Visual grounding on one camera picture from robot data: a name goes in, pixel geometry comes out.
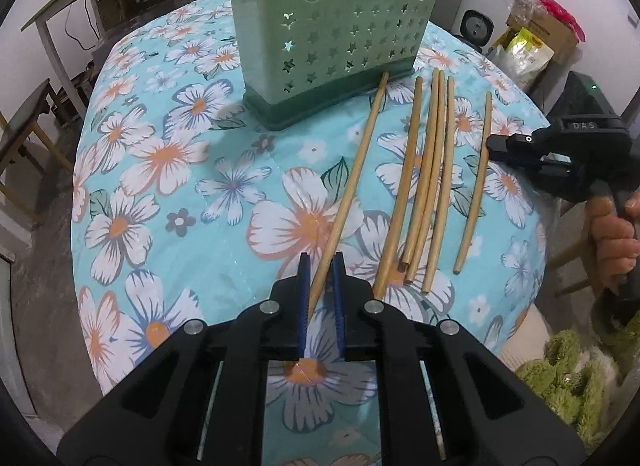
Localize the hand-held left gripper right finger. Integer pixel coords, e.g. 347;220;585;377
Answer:
332;252;587;466

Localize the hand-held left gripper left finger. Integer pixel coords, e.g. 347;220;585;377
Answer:
57;253;313;466

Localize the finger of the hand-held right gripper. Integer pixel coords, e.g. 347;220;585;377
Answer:
500;151;557;175
487;132;547;159

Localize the bunch of bamboo chopsticks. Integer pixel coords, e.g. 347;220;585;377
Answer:
372;68;494;301

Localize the single bamboo chopstick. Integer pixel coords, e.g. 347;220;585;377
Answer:
306;72;390;321

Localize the green perforated utensil holder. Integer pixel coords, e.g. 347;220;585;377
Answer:
226;0;446;128

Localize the person's right hand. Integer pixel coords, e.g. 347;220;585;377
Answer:
589;195;640;293

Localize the yellow-green sack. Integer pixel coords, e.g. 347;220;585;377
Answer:
492;28;556;92

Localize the wooden stool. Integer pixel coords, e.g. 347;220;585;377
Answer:
550;196;612;297

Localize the cardboard box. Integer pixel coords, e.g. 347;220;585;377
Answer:
505;10;576;67

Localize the black rice cooker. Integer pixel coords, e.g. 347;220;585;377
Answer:
460;10;496;52

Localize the pink plastic bag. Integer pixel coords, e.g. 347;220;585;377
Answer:
537;0;586;42

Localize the floral turquoise blanket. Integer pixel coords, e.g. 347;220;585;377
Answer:
70;0;552;466

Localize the green fuzzy garment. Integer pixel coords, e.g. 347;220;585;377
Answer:
515;328;627;453

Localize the white door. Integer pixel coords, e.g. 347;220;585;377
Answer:
0;206;39;420

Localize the wooden chair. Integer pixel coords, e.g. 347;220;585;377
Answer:
0;78;76;227

